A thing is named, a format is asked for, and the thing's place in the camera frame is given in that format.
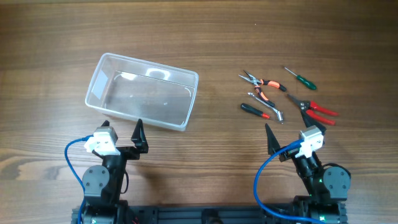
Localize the green handled screwdriver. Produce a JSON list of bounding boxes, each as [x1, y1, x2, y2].
[[284, 67, 317, 90]]

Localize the black red screwdriver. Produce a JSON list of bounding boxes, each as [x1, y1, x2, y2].
[[241, 103, 270, 119]]

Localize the blue cable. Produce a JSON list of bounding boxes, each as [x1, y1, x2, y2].
[[64, 136, 94, 224], [253, 138, 326, 224]]

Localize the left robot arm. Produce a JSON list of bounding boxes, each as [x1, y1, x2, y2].
[[76, 119, 149, 223]]

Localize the left blue cable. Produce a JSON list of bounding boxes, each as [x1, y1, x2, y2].
[[64, 136, 94, 224]]

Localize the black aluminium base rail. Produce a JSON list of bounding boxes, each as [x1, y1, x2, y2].
[[70, 203, 348, 224]]

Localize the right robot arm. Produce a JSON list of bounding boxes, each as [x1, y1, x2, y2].
[[253, 112, 351, 223]]

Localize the right blue cable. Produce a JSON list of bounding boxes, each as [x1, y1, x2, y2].
[[253, 138, 326, 224]]

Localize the clear plastic container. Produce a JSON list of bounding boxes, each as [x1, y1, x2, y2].
[[85, 53, 199, 131]]

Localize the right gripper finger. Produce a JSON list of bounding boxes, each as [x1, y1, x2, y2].
[[300, 110, 326, 134], [265, 123, 280, 156]]

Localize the silver socket wrench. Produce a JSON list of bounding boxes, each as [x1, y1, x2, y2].
[[248, 92, 284, 124]]

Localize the red handled cutters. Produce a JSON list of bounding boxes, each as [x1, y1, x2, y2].
[[287, 94, 339, 126]]

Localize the orange black needle-nose pliers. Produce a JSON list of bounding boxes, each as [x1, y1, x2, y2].
[[239, 71, 287, 107]]

